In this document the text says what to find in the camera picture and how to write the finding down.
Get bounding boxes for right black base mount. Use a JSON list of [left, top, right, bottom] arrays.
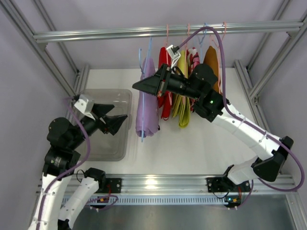
[[206, 177, 229, 193]]

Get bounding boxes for aluminium frame post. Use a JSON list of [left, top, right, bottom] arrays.
[[244, 0, 307, 105], [0, 0, 90, 96]]

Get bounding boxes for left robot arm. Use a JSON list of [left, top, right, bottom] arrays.
[[29, 104, 128, 230]]

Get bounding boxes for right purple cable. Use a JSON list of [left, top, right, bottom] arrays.
[[177, 25, 305, 192]]

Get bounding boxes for light blue hanger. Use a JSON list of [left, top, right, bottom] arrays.
[[139, 37, 152, 143]]

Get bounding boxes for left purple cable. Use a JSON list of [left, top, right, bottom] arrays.
[[35, 95, 92, 226]]

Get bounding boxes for brown trousers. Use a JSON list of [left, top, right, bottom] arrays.
[[203, 46, 222, 94]]

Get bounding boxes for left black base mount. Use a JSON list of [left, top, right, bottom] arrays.
[[103, 178, 122, 194]]

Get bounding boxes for pink hanger of red trousers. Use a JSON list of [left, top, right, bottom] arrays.
[[164, 24, 172, 121]]

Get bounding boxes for purple cable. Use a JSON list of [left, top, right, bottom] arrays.
[[177, 25, 305, 192], [35, 95, 92, 226]]

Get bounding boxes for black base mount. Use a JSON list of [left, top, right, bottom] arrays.
[[103, 178, 122, 194], [206, 177, 229, 193]]

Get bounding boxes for lilac trousers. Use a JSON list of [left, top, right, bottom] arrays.
[[135, 57, 161, 138]]

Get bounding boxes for yellow-green trousers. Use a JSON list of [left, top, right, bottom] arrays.
[[172, 50, 190, 128]]

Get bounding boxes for pink hanger of yellow trousers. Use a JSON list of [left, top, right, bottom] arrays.
[[182, 24, 190, 105]]

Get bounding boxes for floral pink trousers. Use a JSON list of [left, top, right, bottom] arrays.
[[186, 47, 201, 113]]

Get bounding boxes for blue hanger of floral trousers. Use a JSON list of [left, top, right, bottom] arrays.
[[196, 30, 207, 63]]

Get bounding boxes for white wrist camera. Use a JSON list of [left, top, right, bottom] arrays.
[[166, 45, 181, 68], [73, 94, 95, 120]]

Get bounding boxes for transparent plastic bin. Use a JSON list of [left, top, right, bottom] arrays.
[[78, 89, 132, 161]]

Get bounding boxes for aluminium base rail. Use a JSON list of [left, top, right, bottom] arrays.
[[35, 173, 296, 195]]

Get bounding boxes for right aluminium frame post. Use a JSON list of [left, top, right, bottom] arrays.
[[244, 0, 307, 105]]

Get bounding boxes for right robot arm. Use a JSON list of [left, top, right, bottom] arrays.
[[132, 64, 294, 185]]

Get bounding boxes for left aluminium frame post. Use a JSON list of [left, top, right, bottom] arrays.
[[0, 0, 90, 96]]

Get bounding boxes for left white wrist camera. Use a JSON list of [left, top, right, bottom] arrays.
[[73, 94, 95, 120]]

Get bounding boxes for red trousers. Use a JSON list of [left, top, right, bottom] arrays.
[[158, 47, 172, 121]]

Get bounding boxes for aluminium hanging rail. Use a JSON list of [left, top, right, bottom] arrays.
[[34, 20, 304, 43]]

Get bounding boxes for pink hanger of brown trousers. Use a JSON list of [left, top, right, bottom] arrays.
[[210, 21, 227, 94]]

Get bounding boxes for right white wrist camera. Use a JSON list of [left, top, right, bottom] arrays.
[[166, 45, 181, 68]]

